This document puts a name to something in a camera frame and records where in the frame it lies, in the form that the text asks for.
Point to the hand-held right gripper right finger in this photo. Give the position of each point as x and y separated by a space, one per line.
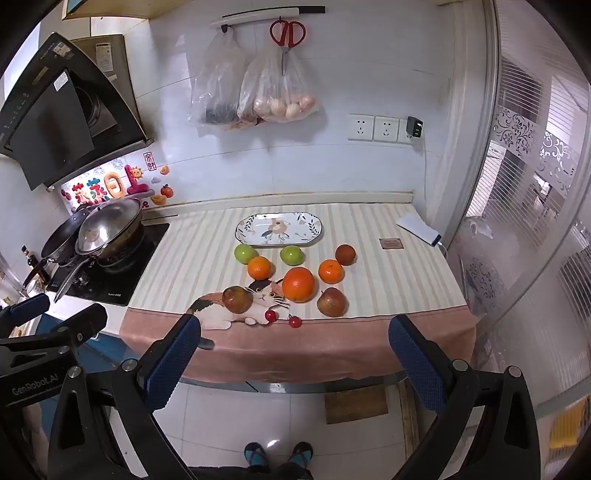
415 369

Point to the person's left slippered foot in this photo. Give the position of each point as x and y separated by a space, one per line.
255 454

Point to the brownish red apple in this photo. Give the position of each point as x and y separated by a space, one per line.
237 300

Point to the large orange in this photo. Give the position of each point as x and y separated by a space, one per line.
298 285

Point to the dark sauce bottle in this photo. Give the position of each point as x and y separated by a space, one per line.
31 263

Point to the colourful wall stickers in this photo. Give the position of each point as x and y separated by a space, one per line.
106 184

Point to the person's right slippered foot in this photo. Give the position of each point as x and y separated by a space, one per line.
301 453

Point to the steel wok with lid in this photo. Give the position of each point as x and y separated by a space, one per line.
111 226

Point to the small orange mandarin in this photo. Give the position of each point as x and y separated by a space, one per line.
331 271
259 268

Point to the black gas stove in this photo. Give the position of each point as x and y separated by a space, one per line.
134 272

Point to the white wall hook rail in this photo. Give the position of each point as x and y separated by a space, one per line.
258 18

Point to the black frying pan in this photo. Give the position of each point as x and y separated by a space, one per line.
60 240

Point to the oval floral ceramic plate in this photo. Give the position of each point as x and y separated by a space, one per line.
277 229

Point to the clear bag with dark contents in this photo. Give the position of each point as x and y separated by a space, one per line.
217 87

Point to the white wall socket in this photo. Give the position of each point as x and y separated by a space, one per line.
360 127
386 129

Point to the striped cat print tablecloth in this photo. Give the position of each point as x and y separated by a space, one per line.
369 295

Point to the dark red apple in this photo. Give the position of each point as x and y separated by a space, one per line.
332 302

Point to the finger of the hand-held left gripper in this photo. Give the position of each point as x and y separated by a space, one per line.
85 321
25 308

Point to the person's slippered foot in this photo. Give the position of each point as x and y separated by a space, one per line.
255 454
301 453

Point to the black charger plug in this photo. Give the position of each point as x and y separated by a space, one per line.
414 127

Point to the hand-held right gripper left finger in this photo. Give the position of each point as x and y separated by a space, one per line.
171 364

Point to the brown floor mat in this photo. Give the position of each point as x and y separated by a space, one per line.
355 404

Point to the black range hood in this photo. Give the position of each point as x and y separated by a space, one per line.
51 124

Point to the green round fruit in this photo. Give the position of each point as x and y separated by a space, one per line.
291 255
245 254

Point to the white power bank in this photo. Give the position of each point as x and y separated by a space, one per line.
418 228

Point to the patterned glass sliding door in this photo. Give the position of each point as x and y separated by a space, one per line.
531 184

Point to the clear bag of eggs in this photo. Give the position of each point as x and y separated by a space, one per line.
281 99

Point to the dark reddish-brown orange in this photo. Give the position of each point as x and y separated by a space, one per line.
345 254

